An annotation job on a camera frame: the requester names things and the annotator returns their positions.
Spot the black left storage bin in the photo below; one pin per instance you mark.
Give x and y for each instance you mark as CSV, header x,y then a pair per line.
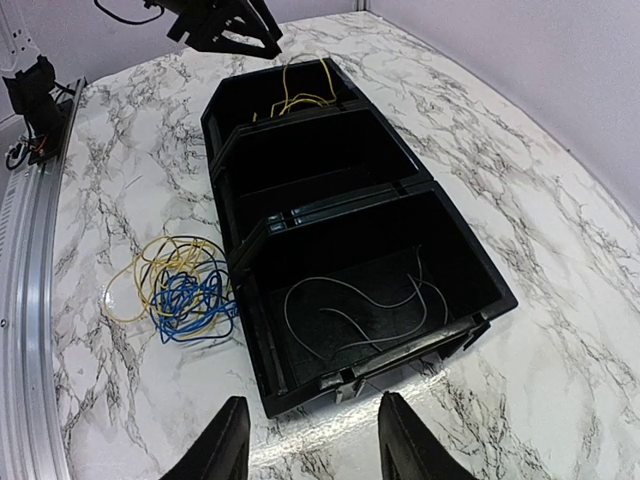
x,y
268,94

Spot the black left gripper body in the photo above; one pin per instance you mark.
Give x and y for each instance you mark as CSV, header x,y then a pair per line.
x,y
203,20

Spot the aluminium front table rail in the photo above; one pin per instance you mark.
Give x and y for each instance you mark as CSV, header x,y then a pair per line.
x,y
31,440

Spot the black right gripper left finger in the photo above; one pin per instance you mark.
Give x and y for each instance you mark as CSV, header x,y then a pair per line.
x,y
222,449

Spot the black right storage bin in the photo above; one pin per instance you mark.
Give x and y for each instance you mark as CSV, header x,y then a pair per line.
x,y
336,296

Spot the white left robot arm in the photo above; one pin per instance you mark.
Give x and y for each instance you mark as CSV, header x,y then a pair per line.
x,y
19,51

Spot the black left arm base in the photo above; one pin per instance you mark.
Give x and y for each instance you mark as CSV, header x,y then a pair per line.
x,y
45,106

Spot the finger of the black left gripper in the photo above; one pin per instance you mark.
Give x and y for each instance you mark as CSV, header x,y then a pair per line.
x,y
226,45
261,9

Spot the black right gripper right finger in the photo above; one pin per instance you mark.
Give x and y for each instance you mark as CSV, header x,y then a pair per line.
x,y
408,449

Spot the black storage bin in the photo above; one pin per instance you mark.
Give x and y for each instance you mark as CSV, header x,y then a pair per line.
x,y
268,94
336,296
277,166

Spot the black middle storage bin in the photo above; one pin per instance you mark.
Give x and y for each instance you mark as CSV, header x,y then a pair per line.
x,y
277,166

